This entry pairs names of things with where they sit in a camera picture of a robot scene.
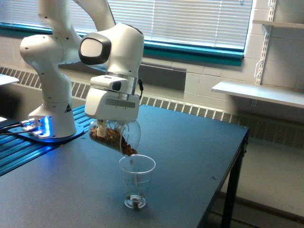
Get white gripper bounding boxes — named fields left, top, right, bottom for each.
left=85, top=75, right=139, bottom=137

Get clear cup with brown nuts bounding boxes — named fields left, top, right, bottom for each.
left=89, top=120, right=141, bottom=156

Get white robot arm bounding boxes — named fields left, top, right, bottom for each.
left=20, top=0, right=144, bottom=139

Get clear empty plastic cup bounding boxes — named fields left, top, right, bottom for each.
left=119, top=154, right=156, bottom=210

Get blue ribbed aluminium plate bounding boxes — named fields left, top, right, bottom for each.
left=0, top=104, right=95, bottom=177

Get white desk at left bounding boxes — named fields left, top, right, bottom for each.
left=0, top=74, right=19, bottom=86

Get black table leg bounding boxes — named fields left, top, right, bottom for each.
left=221, top=133, right=248, bottom=228

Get white window blinds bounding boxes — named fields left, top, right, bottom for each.
left=0, top=0, right=253, bottom=50

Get white baseboard radiator grille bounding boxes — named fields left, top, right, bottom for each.
left=0, top=66, right=304, bottom=149

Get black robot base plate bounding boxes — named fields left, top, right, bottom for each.
left=16, top=125, right=84, bottom=144

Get black cables at base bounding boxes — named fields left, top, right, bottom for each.
left=0, top=120, right=27, bottom=136

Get white lower wall shelf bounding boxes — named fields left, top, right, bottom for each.
left=211, top=81, right=304, bottom=108

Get white wall shelf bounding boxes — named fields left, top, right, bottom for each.
left=252, top=19, right=304, bottom=29
left=211, top=81, right=304, bottom=108

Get white upper wall shelf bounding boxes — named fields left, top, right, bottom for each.
left=252, top=19, right=304, bottom=29

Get white shelf bracket rail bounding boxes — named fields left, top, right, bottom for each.
left=253, top=0, right=276, bottom=86

